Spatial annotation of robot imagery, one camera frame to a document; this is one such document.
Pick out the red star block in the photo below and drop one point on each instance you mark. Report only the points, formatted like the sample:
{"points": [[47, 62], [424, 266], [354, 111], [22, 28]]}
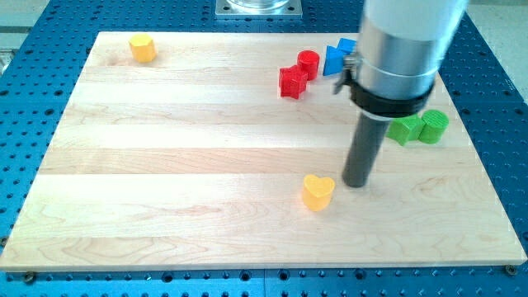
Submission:
{"points": [[292, 81]]}

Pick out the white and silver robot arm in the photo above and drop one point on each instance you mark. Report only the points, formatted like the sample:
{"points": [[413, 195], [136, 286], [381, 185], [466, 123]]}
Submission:
{"points": [[392, 70]]}

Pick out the green cylinder block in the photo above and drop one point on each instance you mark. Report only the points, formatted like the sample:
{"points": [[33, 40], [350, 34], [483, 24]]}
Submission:
{"points": [[435, 124]]}

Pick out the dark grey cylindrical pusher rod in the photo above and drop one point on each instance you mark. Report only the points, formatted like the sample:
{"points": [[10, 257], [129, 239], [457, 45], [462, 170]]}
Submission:
{"points": [[366, 143]]}

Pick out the light wooden board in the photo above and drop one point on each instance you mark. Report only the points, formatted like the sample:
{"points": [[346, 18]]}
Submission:
{"points": [[195, 162]]}

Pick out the blue triangle block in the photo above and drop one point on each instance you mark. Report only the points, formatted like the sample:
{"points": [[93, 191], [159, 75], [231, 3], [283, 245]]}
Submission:
{"points": [[333, 61]]}

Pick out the blue cube block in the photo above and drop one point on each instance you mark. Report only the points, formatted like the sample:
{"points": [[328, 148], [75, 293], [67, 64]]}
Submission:
{"points": [[346, 46]]}

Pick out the green star block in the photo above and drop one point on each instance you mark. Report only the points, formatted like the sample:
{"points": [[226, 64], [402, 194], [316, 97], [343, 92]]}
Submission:
{"points": [[405, 129]]}

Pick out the yellow heart block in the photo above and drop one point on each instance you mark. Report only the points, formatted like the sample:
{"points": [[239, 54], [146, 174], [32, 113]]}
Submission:
{"points": [[317, 191]]}

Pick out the yellow hexagon block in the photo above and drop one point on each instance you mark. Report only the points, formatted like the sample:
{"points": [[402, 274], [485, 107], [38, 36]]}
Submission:
{"points": [[142, 48]]}

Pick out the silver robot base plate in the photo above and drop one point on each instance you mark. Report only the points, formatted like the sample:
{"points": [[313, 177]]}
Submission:
{"points": [[258, 8]]}

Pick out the red cylinder block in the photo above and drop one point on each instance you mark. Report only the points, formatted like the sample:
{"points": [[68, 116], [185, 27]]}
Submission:
{"points": [[308, 61]]}

